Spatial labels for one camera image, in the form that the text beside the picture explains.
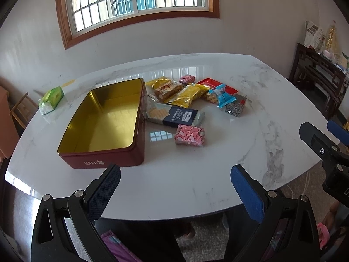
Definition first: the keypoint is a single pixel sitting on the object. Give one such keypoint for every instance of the small wooden chair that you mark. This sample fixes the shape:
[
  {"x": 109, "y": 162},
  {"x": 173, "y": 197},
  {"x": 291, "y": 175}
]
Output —
[{"x": 24, "y": 110}]

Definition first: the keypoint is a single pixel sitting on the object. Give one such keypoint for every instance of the grey speckled snack packet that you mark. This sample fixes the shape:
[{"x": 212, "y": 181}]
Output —
[{"x": 236, "y": 107}]

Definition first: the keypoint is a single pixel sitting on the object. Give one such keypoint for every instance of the dark blue cracker pack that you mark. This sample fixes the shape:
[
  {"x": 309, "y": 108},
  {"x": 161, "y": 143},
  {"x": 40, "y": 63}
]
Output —
[{"x": 173, "y": 116}]

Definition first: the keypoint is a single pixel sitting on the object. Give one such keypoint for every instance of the red snack packet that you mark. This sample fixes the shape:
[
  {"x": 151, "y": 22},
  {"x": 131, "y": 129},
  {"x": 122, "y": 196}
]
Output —
[{"x": 212, "y": 83}]

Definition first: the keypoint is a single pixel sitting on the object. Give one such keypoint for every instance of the dark wooden side cabinet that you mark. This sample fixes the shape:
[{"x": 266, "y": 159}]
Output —
[{"x": 309, "y": 67}]

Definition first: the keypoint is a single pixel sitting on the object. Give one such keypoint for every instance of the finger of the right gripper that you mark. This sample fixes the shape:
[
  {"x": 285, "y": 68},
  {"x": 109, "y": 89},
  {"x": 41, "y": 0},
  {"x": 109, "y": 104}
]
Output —
[
  {"x": 317, "y": 141},
  {"x": 339, "y": 132}
]

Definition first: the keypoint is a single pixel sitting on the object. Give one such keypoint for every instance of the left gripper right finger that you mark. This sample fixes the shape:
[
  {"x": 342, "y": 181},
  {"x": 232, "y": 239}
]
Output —
[{"x": 286, "y": 227}]

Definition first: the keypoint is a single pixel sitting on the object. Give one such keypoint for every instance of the large pink patterned snack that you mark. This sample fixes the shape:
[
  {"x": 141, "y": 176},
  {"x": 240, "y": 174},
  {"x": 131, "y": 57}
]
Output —
[{"x": 189, "y": 135}]

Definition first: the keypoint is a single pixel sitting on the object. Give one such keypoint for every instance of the wooden framed window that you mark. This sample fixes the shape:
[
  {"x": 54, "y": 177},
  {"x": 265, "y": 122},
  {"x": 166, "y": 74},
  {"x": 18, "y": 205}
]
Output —
[{"x": 80, "y": 20}]

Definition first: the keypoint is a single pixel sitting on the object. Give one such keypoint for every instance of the green tissue pack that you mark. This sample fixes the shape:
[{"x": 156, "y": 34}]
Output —
[{"x": 49, "y": 102}]

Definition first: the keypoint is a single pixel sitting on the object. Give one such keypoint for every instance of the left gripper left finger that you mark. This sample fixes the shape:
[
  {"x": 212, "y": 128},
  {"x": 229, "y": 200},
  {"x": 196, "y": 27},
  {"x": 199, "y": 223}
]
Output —
[{"x": 51, "y": 240}]

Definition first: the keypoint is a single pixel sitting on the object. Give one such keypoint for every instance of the newspaper stack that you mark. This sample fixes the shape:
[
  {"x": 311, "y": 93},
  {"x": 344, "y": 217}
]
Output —
[{"x": 314, "y": 36}]

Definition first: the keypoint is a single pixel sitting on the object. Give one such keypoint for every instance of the clear yellow fried snack bag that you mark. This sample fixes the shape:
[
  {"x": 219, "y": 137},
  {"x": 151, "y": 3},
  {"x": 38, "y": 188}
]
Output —
[{"x": 164, "y": 88}]

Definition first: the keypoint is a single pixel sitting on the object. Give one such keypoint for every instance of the blue clear snack bag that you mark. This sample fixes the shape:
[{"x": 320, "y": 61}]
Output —
[{"x": 219, "y": 96}]

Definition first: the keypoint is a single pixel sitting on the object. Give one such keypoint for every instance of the small pink patterned snack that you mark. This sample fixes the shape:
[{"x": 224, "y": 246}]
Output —
[{"x": 187, "y": 79}]

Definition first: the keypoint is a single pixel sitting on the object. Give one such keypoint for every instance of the red gold tin box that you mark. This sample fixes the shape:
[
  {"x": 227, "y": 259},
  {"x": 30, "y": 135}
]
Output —
[{"x": 107, "y": 128}]

